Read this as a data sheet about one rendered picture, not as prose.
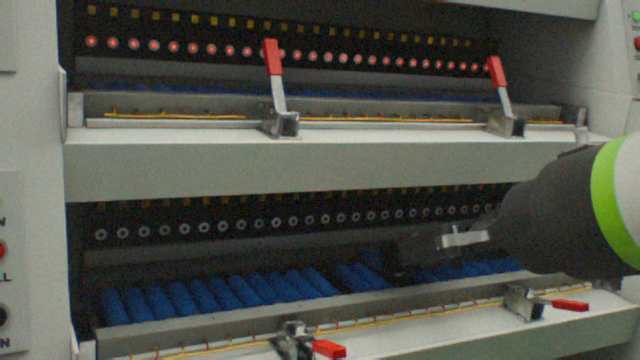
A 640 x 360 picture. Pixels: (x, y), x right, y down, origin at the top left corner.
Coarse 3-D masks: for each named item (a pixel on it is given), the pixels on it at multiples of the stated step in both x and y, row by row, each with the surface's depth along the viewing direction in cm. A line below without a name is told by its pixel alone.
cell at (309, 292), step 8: (288, 272) 65; (296, 272) 65; (288, 280) 64; (296, 280) 63; (304, 280) 63; (296, 288) 63; (304, 288) 62; (312, 288) 62; (304, 296) 61; (312, 296) 60; (320, 296) 61
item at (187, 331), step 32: (416, 288) 63; (448, 288) 64; (480, 288) 66; (544, 288) 70; (192, 320) 52; (224, 320) 53; (256, 320) 54; (320, 320) 57; (96, 352) 49; (128, 352) 49
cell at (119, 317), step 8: (104, 296) 56; (112, 296) 56; (104, 304) 55; (112, 304) 54; (120, 304) 55; (104, 312) 54; (112, 312) 53; (120, 312) 53; (112, 320) 52; (120, 320) 52; (128, 320) 53
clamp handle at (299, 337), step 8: (296, 328) 52; (296, 336) 52; (304, 336) 52; (304, 344) 51; (312, 344) 49; (320, 344) 48; (328, 344) 48; (336, 344) 48; (320, 352) 48; (328, 352) 47; (336, 352) 46; (344, 352) 47
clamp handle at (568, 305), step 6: (528, 288) 64; (534, 288) 65; (528, 294) 65; (534, 300) 64; (540, 300) 63; (546, 300) 63; (552, 300) 62; (558, 300) 61; (564, 300) 61; (570, 300) 61; (558, 306) 61; (564, 306) 60; (570, 306) 60; (576, 306) 59; (582, 306) 59; (588, 306) 59; (582, 312) 59
